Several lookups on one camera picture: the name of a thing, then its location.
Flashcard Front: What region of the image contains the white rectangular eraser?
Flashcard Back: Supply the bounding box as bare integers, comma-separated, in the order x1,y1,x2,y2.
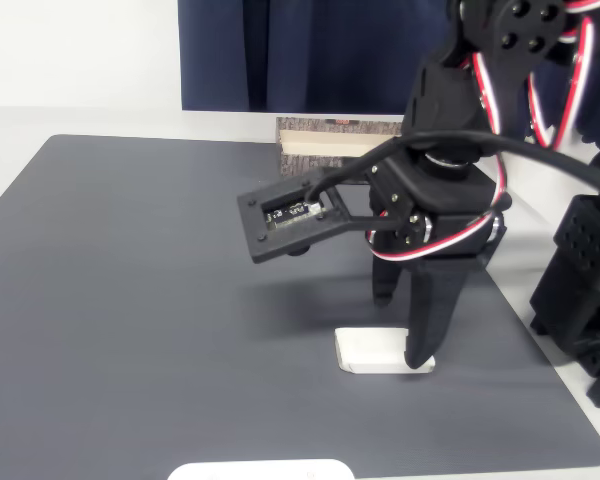
333,327,437,375

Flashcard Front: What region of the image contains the bark-print cardboard box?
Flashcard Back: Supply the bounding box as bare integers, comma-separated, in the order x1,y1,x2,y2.
275,117,404,179

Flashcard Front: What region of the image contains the navy blue curtain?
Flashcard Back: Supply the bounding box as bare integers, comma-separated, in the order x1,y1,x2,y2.
177,0,600,149

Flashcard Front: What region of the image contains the white rounded flat device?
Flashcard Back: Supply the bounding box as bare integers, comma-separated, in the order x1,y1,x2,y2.
167,458,356,480

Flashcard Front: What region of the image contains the grey textured desk mat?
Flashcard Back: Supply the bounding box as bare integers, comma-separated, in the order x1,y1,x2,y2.
0,133,600,474

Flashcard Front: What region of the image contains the thick black camera cable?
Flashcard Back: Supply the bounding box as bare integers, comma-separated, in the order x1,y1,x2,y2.
303,130,600,205

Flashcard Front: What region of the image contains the red white black servo wire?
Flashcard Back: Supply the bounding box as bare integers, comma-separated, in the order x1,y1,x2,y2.
526,0,600,151
365,49,514,262

